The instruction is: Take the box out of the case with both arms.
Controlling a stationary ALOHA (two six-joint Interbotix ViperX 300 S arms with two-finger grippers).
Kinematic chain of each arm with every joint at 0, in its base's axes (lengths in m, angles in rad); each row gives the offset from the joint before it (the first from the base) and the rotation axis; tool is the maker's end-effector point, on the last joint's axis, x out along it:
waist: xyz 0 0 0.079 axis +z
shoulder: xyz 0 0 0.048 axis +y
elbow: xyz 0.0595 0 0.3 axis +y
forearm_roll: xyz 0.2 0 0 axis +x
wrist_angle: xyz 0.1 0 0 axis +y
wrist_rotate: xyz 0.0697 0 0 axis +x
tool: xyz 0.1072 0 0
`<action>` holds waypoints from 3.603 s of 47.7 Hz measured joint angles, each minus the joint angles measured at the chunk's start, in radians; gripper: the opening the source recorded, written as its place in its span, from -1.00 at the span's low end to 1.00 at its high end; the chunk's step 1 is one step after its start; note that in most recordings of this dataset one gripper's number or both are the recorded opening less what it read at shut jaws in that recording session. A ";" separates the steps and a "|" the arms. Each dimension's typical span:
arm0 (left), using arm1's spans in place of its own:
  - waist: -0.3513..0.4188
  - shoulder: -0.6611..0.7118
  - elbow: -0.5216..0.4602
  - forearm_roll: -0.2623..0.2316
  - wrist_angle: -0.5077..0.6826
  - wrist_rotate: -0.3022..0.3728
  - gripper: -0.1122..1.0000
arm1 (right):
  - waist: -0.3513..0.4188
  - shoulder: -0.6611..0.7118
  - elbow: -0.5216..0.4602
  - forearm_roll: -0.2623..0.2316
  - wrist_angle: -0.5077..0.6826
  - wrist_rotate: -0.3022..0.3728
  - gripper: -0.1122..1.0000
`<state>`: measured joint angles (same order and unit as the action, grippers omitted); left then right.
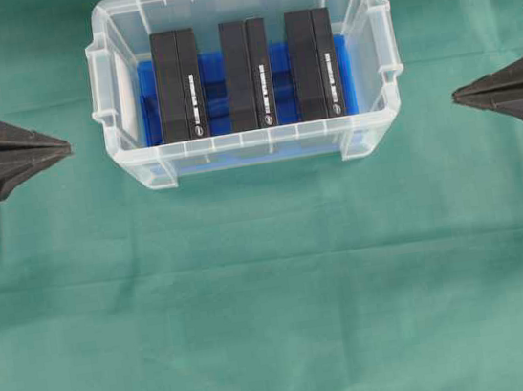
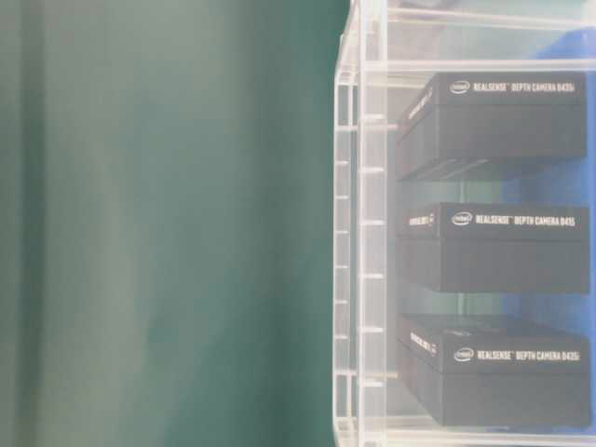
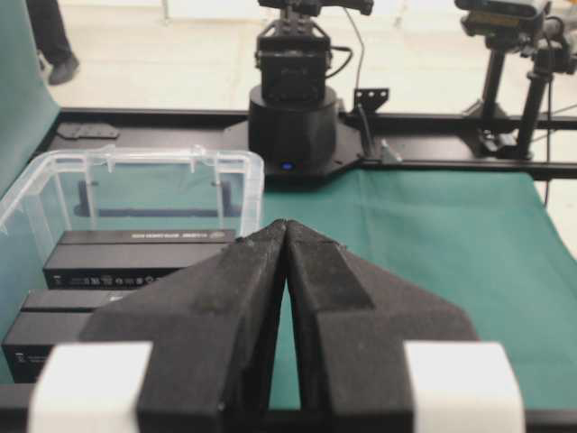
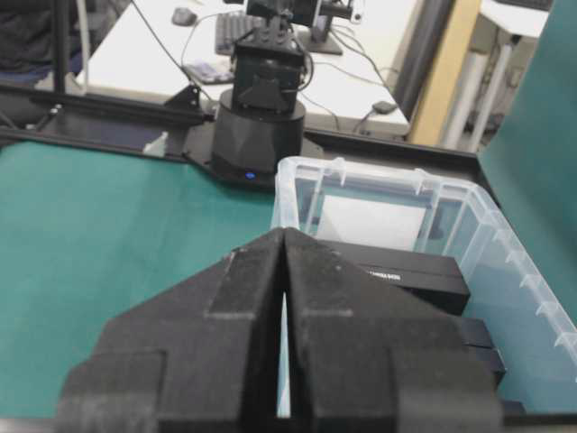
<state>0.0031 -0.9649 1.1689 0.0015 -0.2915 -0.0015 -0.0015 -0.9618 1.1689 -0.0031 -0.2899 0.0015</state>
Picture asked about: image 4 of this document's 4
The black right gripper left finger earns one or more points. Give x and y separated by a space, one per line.
201 356

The green table cloth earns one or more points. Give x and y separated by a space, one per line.
87 235

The black computer keyboard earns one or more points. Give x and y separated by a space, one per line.
228 29

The white desk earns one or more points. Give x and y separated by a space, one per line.
146 56

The black frame rail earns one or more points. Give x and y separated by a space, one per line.
115 125

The grey computer mouse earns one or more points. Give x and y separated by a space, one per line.
183 16

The black RealSense box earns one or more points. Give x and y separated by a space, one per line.
435 279

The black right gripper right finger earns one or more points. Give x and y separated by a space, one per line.
369 357

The clear plastic storage case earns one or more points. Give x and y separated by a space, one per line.
512 320

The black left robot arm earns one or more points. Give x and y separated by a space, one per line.
260 120

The black monitor stand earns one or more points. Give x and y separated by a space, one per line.
322 36

